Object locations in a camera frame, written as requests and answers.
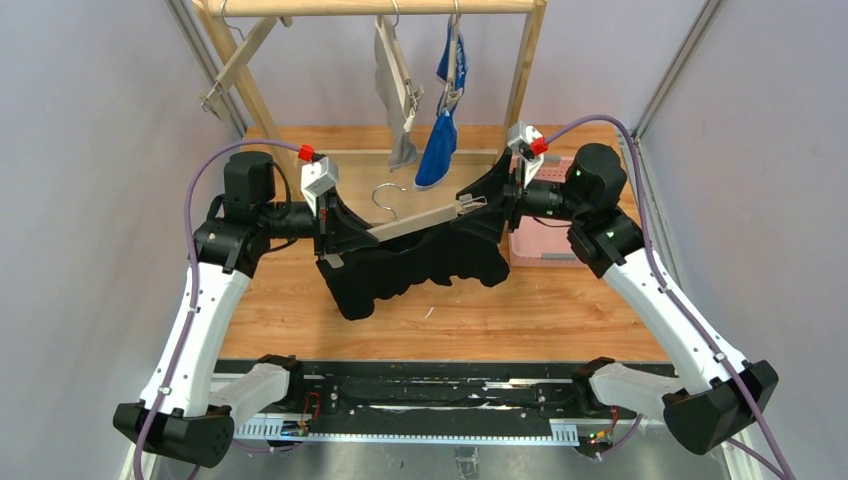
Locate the grey underwear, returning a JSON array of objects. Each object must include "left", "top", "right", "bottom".
[{"left": 374, "top": 15, "right": 423, "bottom": 172}]

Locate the empty wooden hanger far left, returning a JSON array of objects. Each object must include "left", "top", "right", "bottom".
[{"left": 193, "top": 1, "right": 293, "bottom": 120}]

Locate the wooden clothes rack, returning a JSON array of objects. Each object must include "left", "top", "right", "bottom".
[{"left": 192, "top": 1, "right": 546, "bottom": 203}]

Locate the pink plastic basket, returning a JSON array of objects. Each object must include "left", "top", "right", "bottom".
[{"left": 508, "top": 156, "right": 588, "bottom": 269}]

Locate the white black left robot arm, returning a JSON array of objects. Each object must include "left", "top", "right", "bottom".
[{"left": 113, "top": 147, "right": 374, "bottom": 479}]

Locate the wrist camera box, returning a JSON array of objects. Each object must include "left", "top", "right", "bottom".
[
  {"left": 507, "top": 121, "right": 549, "bottom": 187},
  {"left": 300, "top": 156, "right": 339, "bottom": 216}
]

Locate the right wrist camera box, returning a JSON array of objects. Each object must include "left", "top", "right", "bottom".
[{"left": 507, "top": 121, "right": 549, "bottom": 187}]

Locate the wooden hanger with blue underwear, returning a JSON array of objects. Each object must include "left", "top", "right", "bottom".
[{"left": 438, "top": 0, "right": 460, "bottom": 111}]

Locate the aluminium frame rail right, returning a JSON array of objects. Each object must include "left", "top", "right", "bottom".
[{"left": 616, "top": 0, "right": 763, "bottom": 480}]

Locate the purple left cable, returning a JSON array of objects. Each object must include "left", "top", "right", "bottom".
[{"left": 132, "top": 137, "right": 315, "bottom": 480}]

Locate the wooden hanger with grey underwear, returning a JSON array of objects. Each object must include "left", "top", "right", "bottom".
[{"left": 374, "top": 1, "right": 424, "bottom": 134}]

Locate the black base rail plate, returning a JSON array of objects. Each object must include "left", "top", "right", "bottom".
[{"left": 235, "top": 360, "right": 636, "bottom": 447}]

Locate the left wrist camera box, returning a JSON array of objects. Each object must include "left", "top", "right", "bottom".
[{"left": 300, "top": 156, "right": 339, "bottom": 216}]

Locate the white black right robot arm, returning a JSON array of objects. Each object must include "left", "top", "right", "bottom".
[{"left": 457, "top": 143, "right": 779, "bottom": 455}]

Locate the black underwear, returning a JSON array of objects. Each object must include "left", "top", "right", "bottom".
[{"left": 316, "top": 224, "right": 510, "bottom": 321}]

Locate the blue underwear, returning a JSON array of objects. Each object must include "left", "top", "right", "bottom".
[{"left": 414, "top": 21, "right": 468, "bottom": 191}]

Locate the wooden clip hanger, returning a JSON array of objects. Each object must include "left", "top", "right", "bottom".
[{"left": 324, "top": 182, "right": 490, "bottom": 270}]

